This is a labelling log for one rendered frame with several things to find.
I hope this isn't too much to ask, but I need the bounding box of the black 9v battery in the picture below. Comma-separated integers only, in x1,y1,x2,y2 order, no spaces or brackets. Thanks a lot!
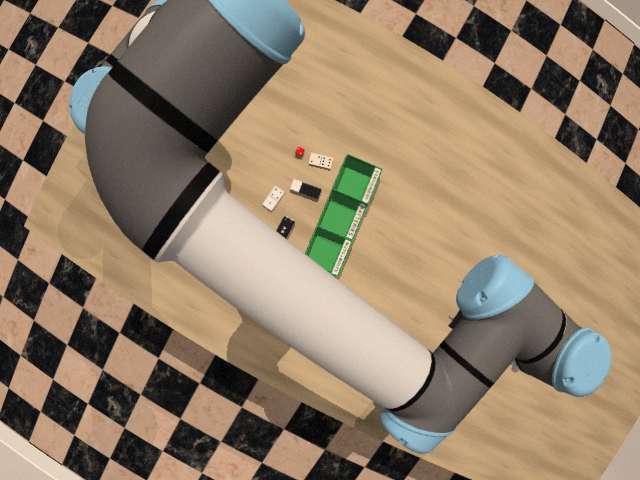
276,216,295,238

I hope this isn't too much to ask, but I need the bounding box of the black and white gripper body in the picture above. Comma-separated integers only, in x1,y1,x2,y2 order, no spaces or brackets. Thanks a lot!
449,310,463,329

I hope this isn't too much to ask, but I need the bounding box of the white domino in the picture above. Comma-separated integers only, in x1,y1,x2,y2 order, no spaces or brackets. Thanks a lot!
309,153,333,169
262,187,285,210

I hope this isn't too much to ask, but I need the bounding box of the green rack of labelled bins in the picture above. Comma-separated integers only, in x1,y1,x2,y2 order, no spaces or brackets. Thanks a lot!
305,155,382,276

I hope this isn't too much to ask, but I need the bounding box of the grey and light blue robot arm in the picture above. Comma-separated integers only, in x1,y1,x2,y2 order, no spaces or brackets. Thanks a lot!
69,0,612,454

